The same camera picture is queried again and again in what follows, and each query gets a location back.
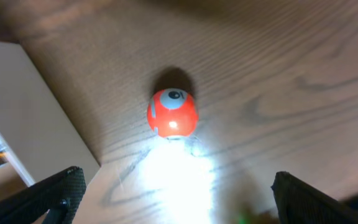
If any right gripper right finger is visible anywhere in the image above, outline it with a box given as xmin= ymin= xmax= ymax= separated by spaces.
xmin=272 ymin=171 xmax=358 ymax=224

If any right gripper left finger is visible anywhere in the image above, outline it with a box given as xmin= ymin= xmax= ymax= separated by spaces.
xmin=0 ymin=166 xmax=86 ymax=224

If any red ball toy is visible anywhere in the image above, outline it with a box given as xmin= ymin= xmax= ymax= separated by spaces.
xmin=147 ymin=88 xmax=199 ymax=138

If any white cardboard box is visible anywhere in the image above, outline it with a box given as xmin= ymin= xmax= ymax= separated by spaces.
xmin=0 ymin=42 xmax=100 ymax=186

